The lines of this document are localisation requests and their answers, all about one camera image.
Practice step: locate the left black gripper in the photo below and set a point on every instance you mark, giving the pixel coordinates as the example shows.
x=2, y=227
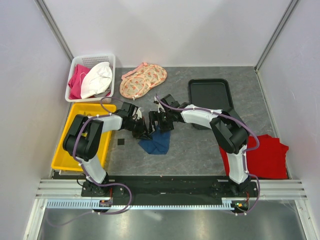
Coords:
x=143, y=133

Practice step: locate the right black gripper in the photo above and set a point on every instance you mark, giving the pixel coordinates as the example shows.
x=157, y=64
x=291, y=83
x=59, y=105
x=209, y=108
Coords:
x=153, y=117

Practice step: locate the blue paper napkin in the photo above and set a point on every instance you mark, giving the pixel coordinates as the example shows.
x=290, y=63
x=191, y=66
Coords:
x=158, y=145

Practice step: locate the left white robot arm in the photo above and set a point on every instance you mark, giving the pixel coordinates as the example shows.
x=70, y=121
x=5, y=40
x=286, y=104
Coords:
x=83, y=137

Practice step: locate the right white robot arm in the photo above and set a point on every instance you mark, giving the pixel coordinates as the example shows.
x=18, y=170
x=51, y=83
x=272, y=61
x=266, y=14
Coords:
x=229, y=131

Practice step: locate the small black square marker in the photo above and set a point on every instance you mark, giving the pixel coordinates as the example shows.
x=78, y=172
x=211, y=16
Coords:
x=120, y=141

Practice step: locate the patterned peach oven mitt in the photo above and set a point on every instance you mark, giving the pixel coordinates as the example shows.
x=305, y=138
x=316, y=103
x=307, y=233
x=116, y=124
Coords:
x=138, y=82

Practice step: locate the black plastic tray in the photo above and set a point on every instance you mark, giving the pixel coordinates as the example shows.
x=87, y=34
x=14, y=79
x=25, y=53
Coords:
x=210, y=93

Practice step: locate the white cloth cap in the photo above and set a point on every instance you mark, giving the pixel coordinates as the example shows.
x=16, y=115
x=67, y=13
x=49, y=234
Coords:
x=97, y=81

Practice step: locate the white perforated basket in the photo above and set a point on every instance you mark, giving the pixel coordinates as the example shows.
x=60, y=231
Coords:
x=90, y=61

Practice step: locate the pink cloth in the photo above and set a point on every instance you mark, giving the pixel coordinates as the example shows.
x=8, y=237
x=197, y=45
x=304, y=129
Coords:
x=75, y=82

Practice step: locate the yellow plastic bin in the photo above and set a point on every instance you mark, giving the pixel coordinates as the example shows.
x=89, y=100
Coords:
x=62, y=159

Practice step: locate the red folded cloth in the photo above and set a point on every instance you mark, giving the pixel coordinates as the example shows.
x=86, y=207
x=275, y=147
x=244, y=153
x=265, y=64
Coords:
x=268, y=161

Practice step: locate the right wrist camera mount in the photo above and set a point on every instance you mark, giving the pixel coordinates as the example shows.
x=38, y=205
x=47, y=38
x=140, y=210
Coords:
x=160, y=108

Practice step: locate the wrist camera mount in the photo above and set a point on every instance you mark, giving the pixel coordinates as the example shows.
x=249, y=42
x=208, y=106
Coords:
x=138, y=114
x=160, y=108

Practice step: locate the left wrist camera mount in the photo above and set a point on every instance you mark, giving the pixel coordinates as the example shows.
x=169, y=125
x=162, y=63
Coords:
x=138, y=114

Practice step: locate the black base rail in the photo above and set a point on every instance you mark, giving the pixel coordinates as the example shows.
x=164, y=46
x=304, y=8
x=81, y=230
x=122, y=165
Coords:
x=214, y=186

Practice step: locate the white toothed cable duct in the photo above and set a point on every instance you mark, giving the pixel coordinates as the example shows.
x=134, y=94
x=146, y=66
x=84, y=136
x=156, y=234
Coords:
x=96, y=204

